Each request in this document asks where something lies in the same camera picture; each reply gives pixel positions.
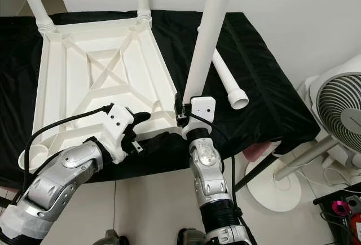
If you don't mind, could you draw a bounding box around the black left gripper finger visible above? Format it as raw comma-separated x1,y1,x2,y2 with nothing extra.
127,111,152,129

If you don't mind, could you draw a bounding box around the white plastic table top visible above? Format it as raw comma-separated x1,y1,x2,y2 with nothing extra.
18,16,182,172

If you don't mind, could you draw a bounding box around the black cloth table cover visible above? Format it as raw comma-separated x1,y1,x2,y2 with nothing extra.
0,10,321,185

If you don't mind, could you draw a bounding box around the grey robot left foot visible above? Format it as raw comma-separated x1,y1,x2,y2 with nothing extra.
96,229,125,245

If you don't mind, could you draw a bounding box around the grey robot foot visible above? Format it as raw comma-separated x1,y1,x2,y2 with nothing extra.
96,229,125,245
178,228,212,245

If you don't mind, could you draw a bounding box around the grey robot right foot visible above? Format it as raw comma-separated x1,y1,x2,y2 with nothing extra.
178,228,212,245

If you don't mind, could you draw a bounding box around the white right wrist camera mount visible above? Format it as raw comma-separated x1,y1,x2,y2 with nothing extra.
184,95,217,139

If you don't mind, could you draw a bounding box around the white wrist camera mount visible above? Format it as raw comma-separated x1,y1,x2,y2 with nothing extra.
184,95,217,139
103,102,137,164

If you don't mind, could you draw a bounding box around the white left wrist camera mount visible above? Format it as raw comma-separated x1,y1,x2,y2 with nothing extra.
103,102,137,164

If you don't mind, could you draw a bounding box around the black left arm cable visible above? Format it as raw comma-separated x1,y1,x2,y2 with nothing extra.
23,104,113,200

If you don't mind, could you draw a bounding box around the white pedestal fan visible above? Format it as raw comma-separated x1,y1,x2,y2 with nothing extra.
245,53,361,212

